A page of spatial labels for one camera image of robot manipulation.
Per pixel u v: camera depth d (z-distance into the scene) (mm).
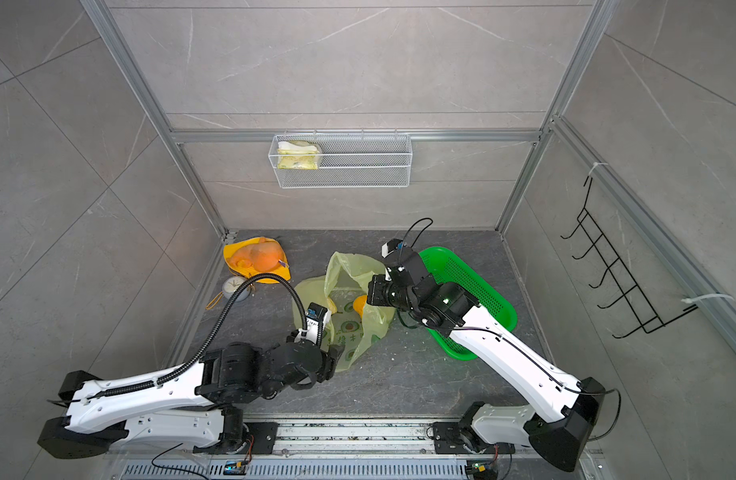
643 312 610
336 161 903
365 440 746
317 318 554
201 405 436
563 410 380
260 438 737
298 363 446
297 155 867
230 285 991
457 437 730
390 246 632
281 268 1044
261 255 1011
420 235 1164
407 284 498
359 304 934
